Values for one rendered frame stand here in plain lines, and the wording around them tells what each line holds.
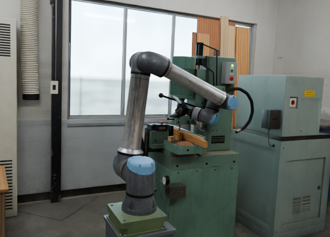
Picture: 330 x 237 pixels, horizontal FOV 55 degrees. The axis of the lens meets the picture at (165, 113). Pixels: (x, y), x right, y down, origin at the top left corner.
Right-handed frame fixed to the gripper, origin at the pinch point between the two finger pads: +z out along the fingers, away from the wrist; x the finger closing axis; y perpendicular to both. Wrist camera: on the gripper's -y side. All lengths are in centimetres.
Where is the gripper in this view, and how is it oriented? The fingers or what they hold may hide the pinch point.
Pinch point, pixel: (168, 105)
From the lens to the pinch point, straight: 223.0
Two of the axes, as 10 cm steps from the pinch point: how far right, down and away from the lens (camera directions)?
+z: -8.7, -2.7, 4.2
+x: -3.0, 9.5, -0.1
